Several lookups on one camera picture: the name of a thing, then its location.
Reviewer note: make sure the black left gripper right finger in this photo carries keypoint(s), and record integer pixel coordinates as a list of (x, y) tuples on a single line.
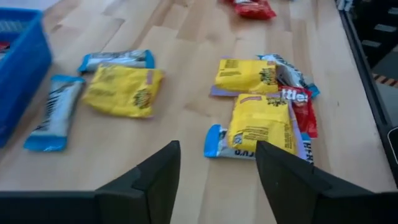
[(289, 186)]

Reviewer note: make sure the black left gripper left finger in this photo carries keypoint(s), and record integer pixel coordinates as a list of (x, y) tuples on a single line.
[(149, 186)]

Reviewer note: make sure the white blue Hershey's bar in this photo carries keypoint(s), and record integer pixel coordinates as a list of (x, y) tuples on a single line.
[(217, 143), (56, 112), (292, 76), (308, 152), (118, 59)]

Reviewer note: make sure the yellow Sour Patch pack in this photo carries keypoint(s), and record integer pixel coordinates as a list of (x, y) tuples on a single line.
[(242, 76), (121, 91), (261, 121)]

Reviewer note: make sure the blue plastic mesh basket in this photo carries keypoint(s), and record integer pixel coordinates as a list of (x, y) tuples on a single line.
[(25, 77)]

